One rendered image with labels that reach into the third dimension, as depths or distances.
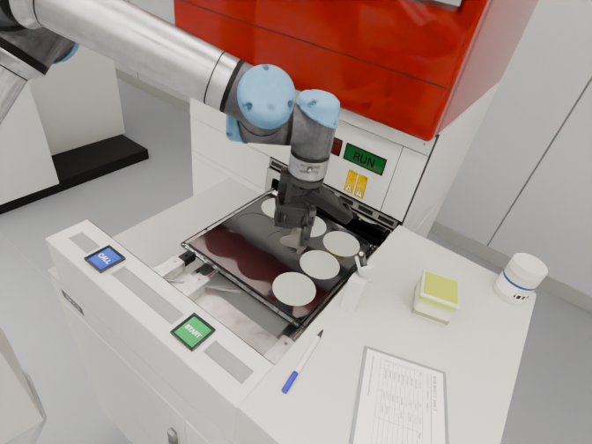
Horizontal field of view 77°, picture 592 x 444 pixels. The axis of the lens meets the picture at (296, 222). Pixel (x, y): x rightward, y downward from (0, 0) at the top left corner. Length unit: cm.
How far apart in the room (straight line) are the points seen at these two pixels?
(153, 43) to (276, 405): 54
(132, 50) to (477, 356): 75
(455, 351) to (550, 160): 179
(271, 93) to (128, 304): 47
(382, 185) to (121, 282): 65
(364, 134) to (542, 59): 150
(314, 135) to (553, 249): 219
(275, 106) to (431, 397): 53
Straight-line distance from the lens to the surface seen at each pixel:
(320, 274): 91
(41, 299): 217
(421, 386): 72
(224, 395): 65
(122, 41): 55
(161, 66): 54
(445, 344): 80
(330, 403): 66
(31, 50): 73
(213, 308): 84
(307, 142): 66
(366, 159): 99
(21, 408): 79
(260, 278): 87
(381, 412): 67
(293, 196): 74
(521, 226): 263
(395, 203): 100
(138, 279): 81
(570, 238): 264
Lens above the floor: 154
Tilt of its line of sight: 38 degrees down
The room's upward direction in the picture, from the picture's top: 10 degrees clockwise
